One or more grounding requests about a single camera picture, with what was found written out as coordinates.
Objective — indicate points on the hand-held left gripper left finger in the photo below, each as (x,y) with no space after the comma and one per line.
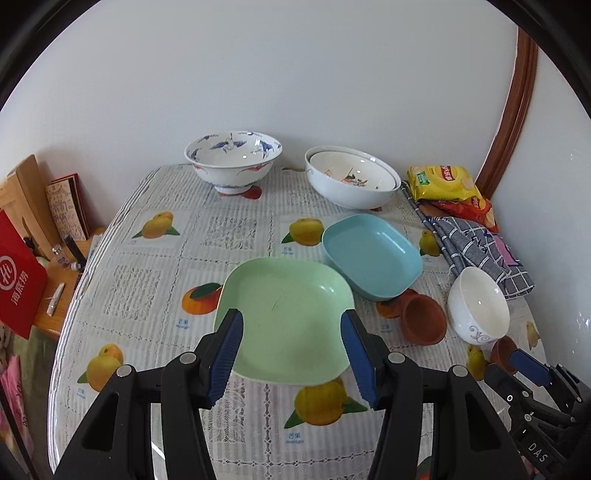
(225,357)

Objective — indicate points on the brown clay cup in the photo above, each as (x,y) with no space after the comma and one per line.
(422,318)
(503,353)

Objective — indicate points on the red chip bag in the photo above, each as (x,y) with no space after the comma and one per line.
(471,210)

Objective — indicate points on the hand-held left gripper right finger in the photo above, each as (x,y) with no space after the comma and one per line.
(361,364)

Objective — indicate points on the wooden side table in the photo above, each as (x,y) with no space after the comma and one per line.
(62,318)

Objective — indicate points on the white bowl with orange print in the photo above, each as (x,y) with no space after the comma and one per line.
(351,170)

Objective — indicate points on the brown wooden door frame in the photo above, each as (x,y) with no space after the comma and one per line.
(512,120)

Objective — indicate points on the pink cloth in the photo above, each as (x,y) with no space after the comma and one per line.
(11,406)

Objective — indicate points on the fruit print tablecloth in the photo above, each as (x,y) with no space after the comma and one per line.
(138,286)

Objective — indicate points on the small white tube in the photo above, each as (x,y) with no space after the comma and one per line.
(55,300)

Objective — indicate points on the large white bowl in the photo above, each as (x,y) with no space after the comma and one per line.
(344,196)

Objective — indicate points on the blue crane pattern bowl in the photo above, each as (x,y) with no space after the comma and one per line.
(233,157)

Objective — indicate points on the blue checkered cloth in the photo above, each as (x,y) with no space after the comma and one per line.
(471,249)

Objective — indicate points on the small white bowl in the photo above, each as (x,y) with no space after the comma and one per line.
(478,304)

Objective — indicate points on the yellow chip bag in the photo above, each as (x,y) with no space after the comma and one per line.
(441,182)

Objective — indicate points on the green square plate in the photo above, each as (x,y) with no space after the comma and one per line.
(281,318)

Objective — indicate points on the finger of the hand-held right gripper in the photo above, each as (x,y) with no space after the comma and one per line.
(531,365)
(501,383)

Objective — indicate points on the blue square plate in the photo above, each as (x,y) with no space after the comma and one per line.
(369,254)

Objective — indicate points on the red-edged book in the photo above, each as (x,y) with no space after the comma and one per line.
(67,207)

